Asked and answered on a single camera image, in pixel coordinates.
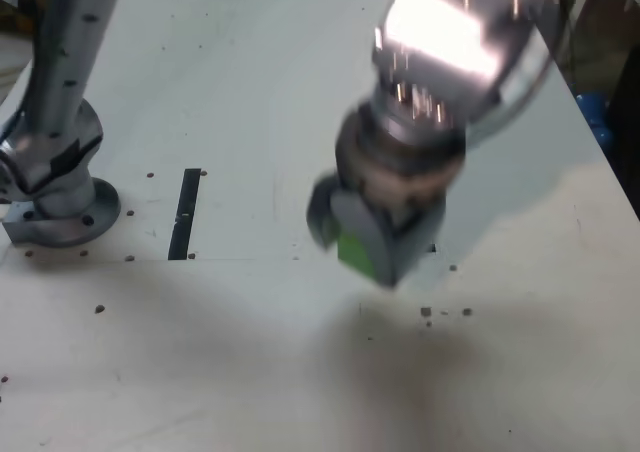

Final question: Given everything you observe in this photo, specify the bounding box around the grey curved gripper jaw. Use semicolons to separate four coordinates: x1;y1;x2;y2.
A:
328;190;446;291
306;174;344;252

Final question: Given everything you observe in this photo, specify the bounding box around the green cube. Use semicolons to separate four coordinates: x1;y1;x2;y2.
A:
322;214;377;279

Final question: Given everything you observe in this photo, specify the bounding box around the black tape strip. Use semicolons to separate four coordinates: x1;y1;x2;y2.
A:
167;168;202;262

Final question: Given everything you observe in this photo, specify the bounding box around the blue object beside table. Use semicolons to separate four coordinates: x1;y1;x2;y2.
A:
574;91;615;148

